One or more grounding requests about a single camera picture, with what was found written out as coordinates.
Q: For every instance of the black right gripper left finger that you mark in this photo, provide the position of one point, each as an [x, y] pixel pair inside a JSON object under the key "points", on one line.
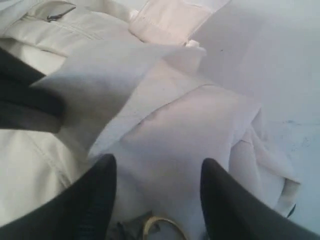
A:
{"points": [[81, 212]]}

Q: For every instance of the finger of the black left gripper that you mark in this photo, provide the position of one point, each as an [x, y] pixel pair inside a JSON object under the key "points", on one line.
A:
{"points": [[23, 107]]}

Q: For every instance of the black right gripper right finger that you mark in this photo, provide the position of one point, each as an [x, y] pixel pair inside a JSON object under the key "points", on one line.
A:
{"points": [[232, 213]]}

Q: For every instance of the beige duffel bag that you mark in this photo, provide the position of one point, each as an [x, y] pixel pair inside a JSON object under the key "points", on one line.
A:
{"points": [[130, 84]]}

